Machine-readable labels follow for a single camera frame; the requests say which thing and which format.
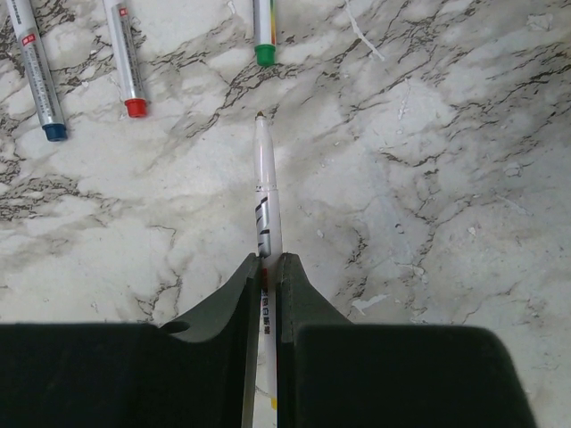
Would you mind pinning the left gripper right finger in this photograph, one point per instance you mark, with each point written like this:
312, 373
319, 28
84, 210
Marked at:
334, 373

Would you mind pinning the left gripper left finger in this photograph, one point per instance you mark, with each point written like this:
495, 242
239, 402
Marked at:
197, 370

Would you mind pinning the yellow marker pen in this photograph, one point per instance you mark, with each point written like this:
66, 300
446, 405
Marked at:
269, 242

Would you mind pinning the red marker pen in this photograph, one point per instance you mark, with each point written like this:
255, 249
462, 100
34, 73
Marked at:
125, 56

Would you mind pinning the blue marker pen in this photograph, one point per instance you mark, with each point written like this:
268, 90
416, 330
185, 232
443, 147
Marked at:
41, 84

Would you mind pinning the green marker pen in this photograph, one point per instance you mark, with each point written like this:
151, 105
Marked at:
265, 32

